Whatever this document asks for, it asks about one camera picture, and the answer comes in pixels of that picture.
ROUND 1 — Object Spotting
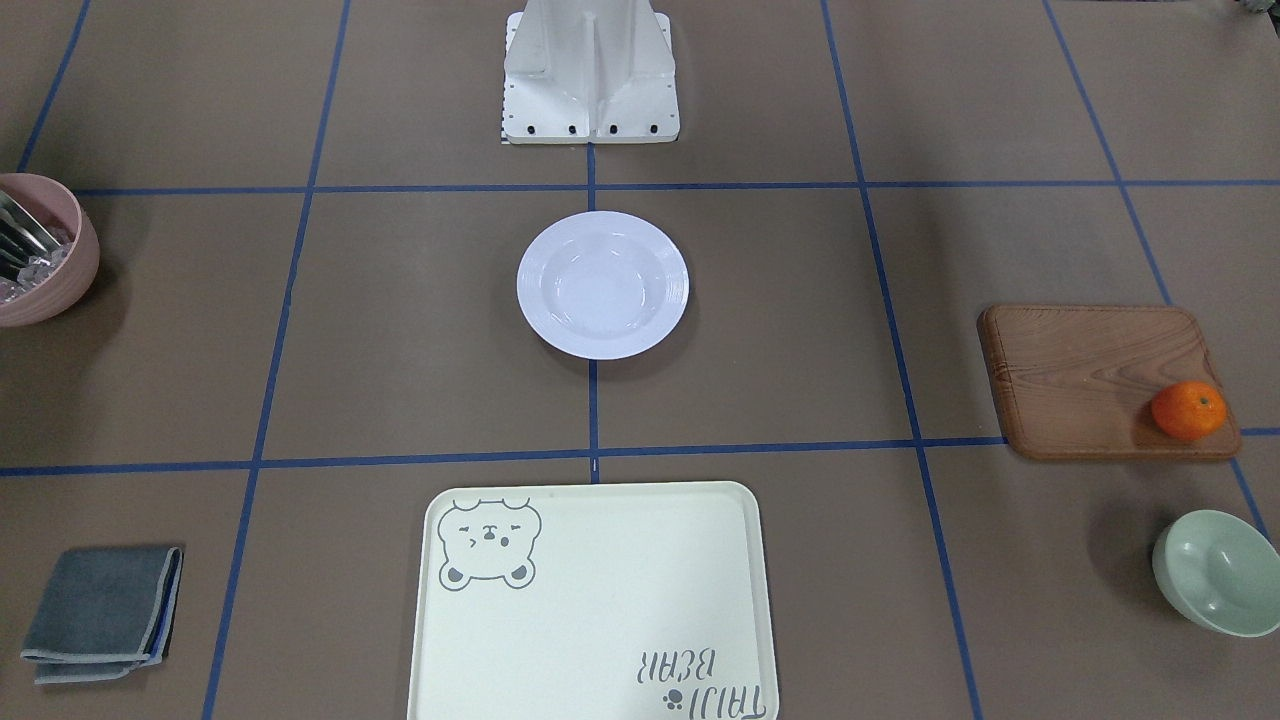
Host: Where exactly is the white round plate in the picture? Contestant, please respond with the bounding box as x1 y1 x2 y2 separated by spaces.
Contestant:
515 211 692 361

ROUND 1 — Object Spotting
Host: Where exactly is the orange mandarin fruit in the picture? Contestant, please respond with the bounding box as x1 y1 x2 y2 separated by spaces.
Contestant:
1149 380 1229 442

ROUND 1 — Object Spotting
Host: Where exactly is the cream bear print tray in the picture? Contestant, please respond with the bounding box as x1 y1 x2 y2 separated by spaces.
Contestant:
406 480 781 719

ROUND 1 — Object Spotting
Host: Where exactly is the wooden cutting board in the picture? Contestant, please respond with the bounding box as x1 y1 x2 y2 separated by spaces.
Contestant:
977 304 1242 462

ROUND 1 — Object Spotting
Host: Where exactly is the folded grey cloth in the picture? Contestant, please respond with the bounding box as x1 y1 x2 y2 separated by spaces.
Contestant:
20 544 184 685

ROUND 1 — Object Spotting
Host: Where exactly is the pink bowl with ice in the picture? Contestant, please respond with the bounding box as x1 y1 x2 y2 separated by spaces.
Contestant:
1 173 100 328

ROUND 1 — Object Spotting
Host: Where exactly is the light green bowl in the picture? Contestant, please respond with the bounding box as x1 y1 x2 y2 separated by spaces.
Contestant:
1151 509 1279 638

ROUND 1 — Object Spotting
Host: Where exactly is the metal scoop in bowl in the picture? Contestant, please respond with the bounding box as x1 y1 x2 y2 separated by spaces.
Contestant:
1 191 61 290

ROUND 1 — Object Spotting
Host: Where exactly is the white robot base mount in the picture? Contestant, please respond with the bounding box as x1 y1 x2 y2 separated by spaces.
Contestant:
500 1 681 145

